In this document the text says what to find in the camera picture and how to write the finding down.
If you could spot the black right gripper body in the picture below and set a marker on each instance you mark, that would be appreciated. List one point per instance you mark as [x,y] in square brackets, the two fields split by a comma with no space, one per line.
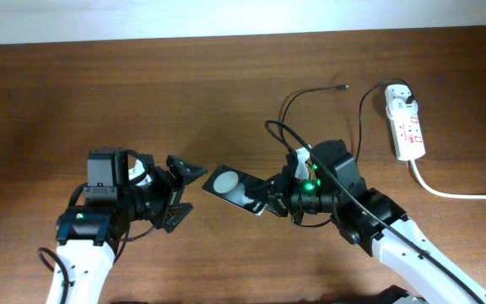
[281,194]

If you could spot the white usb charger plug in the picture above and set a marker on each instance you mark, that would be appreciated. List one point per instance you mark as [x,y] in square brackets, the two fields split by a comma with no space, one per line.
[400,101]

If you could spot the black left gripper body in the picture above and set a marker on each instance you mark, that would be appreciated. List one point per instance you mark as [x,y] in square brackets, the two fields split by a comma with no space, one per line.
[164,192]

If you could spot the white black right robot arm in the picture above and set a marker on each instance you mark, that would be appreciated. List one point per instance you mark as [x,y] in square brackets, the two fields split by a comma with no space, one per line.
[368,218]

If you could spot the white power strip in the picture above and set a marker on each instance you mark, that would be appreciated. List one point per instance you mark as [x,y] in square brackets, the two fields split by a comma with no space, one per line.
[407,138]

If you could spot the black smartphone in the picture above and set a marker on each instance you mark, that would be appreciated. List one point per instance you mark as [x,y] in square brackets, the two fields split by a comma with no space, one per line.
[236,187]

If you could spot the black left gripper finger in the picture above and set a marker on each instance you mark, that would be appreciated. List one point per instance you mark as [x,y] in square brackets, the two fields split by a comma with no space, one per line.
[184,172]
[175,215]

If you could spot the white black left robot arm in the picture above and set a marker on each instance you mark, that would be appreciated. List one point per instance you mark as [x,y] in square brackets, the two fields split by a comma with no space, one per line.
[122,186]

